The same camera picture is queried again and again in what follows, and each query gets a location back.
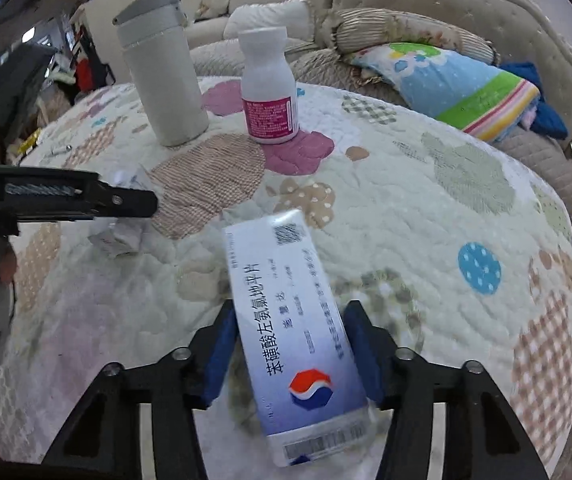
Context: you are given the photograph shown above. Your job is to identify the purple white medicine box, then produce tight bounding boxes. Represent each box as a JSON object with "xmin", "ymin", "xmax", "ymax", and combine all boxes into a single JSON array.
[{"xmin": 224, "ymin": 209, "xmax": 369, "ymax": 467}]

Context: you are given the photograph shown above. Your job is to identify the grey thermos bottle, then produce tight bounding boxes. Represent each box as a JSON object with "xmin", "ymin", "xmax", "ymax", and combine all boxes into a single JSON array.
[{"xmin": 112, "ymin": 0, "xmax": 209, "ymax": 148}]

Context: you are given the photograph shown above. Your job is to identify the white pink pill bottle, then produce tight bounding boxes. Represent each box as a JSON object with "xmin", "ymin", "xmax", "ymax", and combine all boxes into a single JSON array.
[{"xmin": 238, "ymin": 26, "xmax": 300, "ymax": 144}]

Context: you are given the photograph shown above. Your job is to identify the white fluffy pillow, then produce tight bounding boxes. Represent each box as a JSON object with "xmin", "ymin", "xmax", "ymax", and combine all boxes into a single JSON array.
[{"xmin": 223, "ymin": 0, "xmax": 316, "ymax": 41}]

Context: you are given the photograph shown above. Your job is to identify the patchwork quilted blanket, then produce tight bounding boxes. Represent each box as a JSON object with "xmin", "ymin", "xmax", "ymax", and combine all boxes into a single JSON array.
[{"xmin": 0, "ymin": 77, "xmax": 572, "ymax": 470}]

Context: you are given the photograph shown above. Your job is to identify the metal spoon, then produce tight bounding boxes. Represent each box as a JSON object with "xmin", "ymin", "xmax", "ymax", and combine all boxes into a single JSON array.
[{"xmin": 47, "ymin": 144, "xmax": 73, "ymax": 157}]

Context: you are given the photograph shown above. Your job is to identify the striped colourful pillow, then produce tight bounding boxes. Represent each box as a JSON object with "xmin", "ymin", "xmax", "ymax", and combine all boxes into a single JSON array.
[{"xmin": 344, "ymin": 42, "xmax": 540, "ymax": 143}]

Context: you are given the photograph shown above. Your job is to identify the beige quilted sofa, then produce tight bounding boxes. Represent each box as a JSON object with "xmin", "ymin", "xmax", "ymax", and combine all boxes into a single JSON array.
[{"xmin": 73, "ymin": 0, "xmax": 331, "ymax": 84}]

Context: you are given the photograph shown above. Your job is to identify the blue knit cloth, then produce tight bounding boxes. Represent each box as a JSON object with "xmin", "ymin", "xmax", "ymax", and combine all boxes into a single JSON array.
[{"xmin": 499, "ymin": 62, "xmax": 569, "ymax": 141}]

